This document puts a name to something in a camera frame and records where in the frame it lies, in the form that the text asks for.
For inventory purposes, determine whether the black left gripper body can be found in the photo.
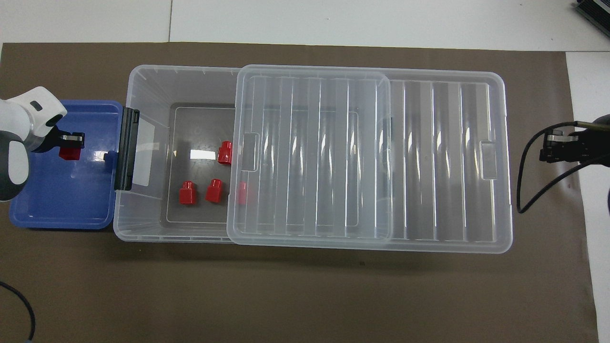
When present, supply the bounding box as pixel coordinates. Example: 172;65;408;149
33;125;62;153

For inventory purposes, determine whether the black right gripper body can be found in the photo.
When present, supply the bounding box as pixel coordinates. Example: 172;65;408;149
578;113;610;166

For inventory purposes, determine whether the clear ribbed plastic lid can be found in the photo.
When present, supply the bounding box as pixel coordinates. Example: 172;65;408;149
226;64;513;254

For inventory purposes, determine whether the black box latch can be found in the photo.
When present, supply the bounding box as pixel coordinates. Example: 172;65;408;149
114;108;140;191

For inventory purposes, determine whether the blue plastic tray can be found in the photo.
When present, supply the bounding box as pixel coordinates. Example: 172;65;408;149
10;99;125;230

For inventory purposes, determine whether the clear plastic storage box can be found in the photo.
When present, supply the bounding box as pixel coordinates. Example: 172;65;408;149
113;65;394;243

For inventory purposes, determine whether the black ridged device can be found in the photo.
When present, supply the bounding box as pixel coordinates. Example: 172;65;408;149
574;0;610;36

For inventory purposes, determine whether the brown table mat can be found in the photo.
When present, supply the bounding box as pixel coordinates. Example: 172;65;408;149
0;42;599;343

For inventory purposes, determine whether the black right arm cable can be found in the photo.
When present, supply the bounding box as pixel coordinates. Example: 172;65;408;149
517;121;610;213

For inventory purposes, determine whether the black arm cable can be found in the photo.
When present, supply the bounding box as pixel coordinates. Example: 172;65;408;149
0;281;36;341
517;121;610;213

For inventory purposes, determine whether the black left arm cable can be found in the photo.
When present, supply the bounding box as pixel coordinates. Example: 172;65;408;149
0;281;36;341

